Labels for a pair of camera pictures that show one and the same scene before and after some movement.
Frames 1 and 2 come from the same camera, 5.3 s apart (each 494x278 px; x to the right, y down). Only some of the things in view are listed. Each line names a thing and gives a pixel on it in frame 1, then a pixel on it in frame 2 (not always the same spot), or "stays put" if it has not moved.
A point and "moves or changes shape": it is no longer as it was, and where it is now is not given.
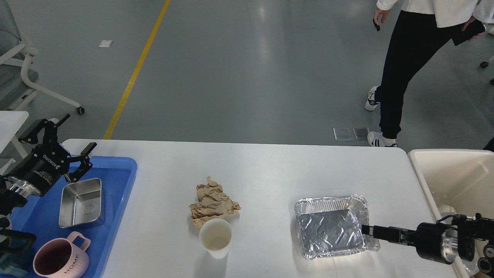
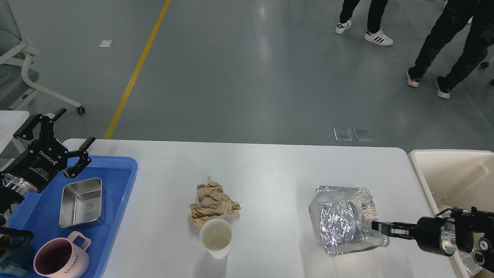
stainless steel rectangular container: x=80 y=202 stays put
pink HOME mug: x=60 y=258 stays put
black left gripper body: x=42 y=168 stays put
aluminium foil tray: x=330 y=225 moves or changes shape
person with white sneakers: x=423 y=27 to x=374 y=34
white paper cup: x=215 y=235 stays put
